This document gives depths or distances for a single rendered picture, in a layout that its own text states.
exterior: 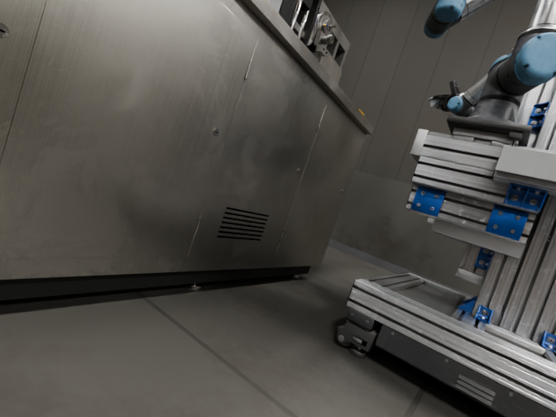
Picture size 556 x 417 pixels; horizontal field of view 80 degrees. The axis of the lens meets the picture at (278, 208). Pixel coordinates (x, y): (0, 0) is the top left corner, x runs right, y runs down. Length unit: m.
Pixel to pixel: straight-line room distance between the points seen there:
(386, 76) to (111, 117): 3.60
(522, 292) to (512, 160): 0.48
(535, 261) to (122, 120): 1.26
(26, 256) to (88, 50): 0.41
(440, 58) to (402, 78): 0.39
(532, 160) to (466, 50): 3.06
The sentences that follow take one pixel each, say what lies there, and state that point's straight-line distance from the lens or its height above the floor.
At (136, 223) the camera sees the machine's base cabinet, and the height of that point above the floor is 0.23.
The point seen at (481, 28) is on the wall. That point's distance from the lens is 4.17.
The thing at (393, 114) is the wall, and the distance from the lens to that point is 3.93.
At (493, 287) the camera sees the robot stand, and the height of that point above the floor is 0.34.
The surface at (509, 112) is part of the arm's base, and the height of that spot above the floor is 0.87.
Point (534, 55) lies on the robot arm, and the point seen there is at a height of 0.97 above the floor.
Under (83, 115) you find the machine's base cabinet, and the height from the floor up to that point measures 0.44.
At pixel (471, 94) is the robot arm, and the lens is 1.97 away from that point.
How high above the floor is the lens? 0.42
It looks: 3 degrees down
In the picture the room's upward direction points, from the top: 19 degrees clockwise
